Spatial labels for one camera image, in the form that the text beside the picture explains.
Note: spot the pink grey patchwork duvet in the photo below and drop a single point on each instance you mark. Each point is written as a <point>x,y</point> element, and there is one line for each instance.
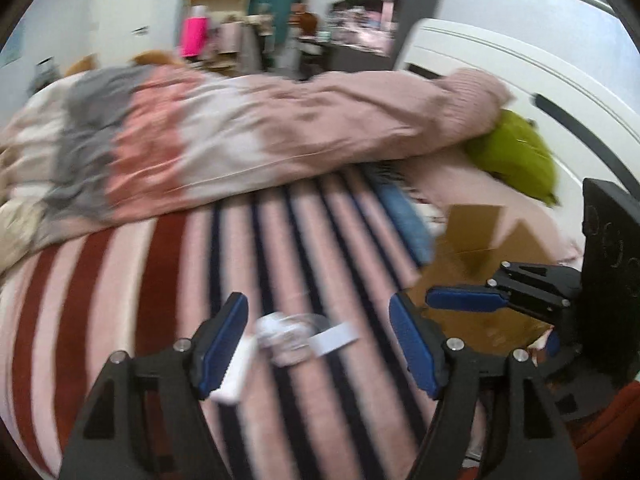
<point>225,130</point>

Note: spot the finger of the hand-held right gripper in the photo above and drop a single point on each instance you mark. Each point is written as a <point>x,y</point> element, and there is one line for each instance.
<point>553,343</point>
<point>465,299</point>

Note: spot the red navy striped blanket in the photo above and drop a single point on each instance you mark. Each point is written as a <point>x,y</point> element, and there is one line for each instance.
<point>310,270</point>

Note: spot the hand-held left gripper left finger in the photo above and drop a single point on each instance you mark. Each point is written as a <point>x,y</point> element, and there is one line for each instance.
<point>227,332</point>

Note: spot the white headboard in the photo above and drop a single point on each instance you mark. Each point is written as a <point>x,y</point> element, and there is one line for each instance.
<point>540,75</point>

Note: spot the orange plush toy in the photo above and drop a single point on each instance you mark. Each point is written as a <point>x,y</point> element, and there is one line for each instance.
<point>156,58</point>

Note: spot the white paper strip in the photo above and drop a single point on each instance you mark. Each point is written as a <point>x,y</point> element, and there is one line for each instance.
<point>237,375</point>

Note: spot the yellow lidded storage box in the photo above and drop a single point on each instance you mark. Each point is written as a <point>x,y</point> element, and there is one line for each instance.
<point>217,1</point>

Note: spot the green pillow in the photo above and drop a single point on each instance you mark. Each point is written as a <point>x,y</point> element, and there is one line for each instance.
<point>515,152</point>

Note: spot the red cloth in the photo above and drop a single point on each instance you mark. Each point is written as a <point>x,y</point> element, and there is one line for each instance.
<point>607,417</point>

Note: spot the clear tape roll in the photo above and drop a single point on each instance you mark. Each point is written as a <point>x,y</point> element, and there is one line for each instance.
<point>292,337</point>

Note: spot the pink bottle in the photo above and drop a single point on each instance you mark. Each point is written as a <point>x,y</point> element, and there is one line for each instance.
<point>194,35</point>

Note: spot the brown cardboard box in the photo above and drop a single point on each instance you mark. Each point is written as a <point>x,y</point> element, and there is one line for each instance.
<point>470,265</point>

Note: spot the blue cloth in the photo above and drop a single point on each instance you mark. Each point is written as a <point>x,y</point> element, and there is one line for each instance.
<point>405,220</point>

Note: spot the cluttered shelf unit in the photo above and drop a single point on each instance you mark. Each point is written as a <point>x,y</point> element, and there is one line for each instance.
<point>367,7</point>

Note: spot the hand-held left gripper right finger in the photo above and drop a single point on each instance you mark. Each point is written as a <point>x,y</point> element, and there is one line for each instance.
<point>412,340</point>

